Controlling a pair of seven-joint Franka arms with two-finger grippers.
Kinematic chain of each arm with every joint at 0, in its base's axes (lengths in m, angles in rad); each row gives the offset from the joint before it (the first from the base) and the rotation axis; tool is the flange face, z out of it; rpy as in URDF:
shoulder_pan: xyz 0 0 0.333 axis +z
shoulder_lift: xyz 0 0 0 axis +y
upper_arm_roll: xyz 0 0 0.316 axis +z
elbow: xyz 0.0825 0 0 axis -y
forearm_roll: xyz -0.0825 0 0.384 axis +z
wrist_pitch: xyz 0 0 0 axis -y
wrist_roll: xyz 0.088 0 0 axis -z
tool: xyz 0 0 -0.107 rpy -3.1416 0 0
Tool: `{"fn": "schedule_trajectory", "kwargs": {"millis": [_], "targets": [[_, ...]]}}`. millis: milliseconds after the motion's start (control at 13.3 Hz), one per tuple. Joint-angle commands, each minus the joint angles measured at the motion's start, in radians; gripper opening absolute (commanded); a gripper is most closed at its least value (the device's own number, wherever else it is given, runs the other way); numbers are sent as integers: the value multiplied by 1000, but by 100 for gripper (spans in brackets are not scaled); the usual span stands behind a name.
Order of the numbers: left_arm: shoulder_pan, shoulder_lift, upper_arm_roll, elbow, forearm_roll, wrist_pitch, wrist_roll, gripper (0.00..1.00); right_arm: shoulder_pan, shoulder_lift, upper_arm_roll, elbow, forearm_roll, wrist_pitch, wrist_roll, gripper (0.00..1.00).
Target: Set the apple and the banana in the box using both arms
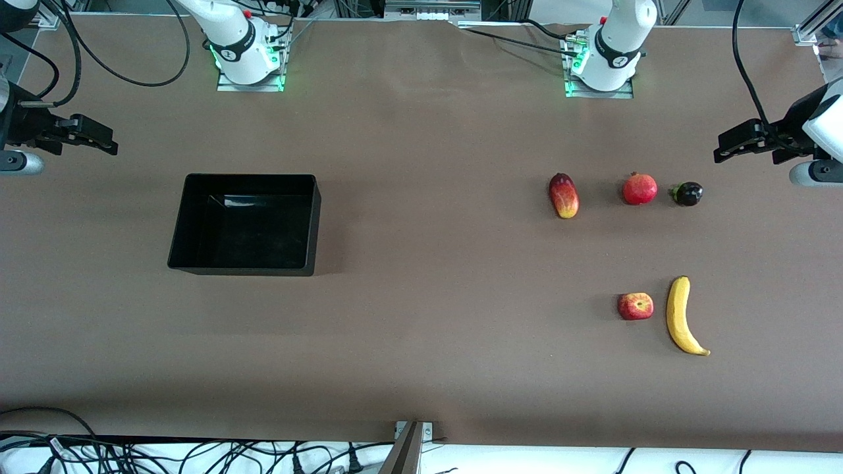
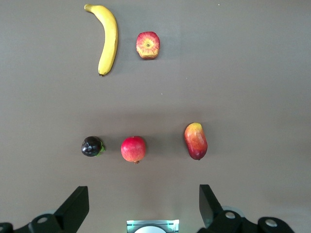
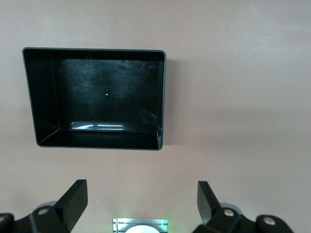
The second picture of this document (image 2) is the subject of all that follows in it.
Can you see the large table cover sheet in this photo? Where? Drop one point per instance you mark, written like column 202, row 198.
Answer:
column 230, row 72

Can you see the red yellow mango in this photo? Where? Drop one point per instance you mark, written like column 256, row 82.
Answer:
column 195, row 142

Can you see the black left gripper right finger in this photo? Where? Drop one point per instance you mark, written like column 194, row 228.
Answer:
column 213, row 216

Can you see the yellow banana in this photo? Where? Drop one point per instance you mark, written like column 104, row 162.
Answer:
column 110, row 36

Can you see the red pomegranate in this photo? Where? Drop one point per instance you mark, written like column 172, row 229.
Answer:
column 133, row 149

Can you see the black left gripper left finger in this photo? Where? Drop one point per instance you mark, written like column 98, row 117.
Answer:
column 70, row 211

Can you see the red yellow apple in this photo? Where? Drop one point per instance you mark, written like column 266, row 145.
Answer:
column 147, row 44

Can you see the dark purple mangosteen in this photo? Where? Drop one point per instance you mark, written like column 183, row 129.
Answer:
column 91, row 146

